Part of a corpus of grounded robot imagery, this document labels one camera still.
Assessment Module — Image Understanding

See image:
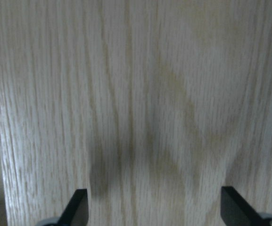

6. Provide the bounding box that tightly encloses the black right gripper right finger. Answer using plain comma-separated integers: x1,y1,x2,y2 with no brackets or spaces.
221,186,272,226

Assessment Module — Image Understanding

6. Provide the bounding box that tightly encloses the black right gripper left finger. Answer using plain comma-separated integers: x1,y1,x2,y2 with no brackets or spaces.
57,189,89,226

